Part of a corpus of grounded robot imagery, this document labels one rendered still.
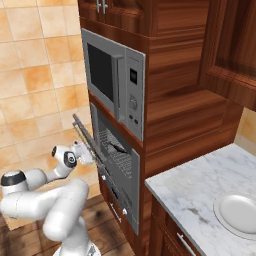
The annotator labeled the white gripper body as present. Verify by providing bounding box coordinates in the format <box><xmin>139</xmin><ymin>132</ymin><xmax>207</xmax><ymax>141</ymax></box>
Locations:
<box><xmin>76</xmin><ymin>144</ymin><xmax>100</xmax><ymax>167</ymax></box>

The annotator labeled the grey oven door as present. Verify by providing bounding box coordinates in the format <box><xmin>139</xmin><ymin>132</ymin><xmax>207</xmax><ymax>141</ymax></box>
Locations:
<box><xmin>71</xmin><ymin>113</ymin><xmax>132</xmax><ymax>218</ymax></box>

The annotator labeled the wood drawer under oven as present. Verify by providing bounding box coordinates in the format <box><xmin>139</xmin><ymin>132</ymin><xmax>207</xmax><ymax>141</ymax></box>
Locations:
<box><xmin>98</xmin><ymin>173</ymin><xmax>142</xmax><ymax>256</ymax></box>

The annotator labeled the grey built-in oven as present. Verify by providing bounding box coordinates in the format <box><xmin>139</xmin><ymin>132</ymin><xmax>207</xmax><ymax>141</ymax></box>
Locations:
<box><xmin>89</xmin><ymin>101</ymin><xmax>142</xmax><ymax>237</ymax></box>

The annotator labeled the silver microwave oven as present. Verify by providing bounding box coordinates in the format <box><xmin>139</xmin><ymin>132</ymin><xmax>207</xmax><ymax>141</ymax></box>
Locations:
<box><xmin>81</xmin><ymin>27</ymin><xmax>147</xmax><ymax>143</ymax></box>

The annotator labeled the microwave door with dark window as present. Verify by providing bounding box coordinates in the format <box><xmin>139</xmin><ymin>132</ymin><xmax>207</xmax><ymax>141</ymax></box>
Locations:
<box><xmin>81</xmin><ymin>29</ymin><xmax>127</xmax><ymax>122</ymax></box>

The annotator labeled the tall dark wood cabinet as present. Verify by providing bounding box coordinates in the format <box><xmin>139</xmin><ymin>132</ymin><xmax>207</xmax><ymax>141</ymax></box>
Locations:
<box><xmin>77</xmin><ymin>0</ymin><xmax>245</xmax><ymax>256</ymax></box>

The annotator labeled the wood drawer under worktop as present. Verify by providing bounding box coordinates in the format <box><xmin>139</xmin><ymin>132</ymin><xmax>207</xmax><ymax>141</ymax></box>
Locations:
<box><xmin>149</xmin><ymin>196</ymin><xmax>204</xmax><ymax>256</ymax></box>

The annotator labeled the white plate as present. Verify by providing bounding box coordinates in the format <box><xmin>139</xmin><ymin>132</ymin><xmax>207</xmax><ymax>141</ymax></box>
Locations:
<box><xmin>212</xmin><ymin>191</ymin><xmax>256</xmax><ymax>242</ymax></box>

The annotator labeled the wire mesh oven rack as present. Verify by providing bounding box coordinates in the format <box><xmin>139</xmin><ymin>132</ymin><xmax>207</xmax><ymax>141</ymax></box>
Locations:
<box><xmin>98</xmin><ymin>128</ymin><xmax>135</xmax><ymax>180</ymax></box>

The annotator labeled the silver handle of oven drawer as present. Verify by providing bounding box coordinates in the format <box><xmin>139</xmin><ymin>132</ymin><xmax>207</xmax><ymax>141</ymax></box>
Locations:
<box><xmin>109</xmin><ymin>202</ymin><xmax>122</xmax><ymax>224</ymax></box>

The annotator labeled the silver microwave door handle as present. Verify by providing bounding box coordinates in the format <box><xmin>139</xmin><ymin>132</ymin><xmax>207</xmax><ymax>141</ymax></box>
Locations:
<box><xmin>111</xmin><ymin>54</ymin><xmax>125</xmax><ymax>122</ymax></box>

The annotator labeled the silver handle of worktop drawer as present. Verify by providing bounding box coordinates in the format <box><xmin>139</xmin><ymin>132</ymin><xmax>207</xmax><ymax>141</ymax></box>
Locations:
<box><xmin>176</xmin><ymin>232</ymin><xmax>198</xmax><ymax>256</ymax></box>

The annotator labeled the dark wood wall cupboard door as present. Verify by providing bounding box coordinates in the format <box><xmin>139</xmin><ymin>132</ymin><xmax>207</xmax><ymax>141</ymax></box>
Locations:
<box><xmin>198</xmin><ymin>0</ymin><xmax>256</xmax><ymax>113</ymax></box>

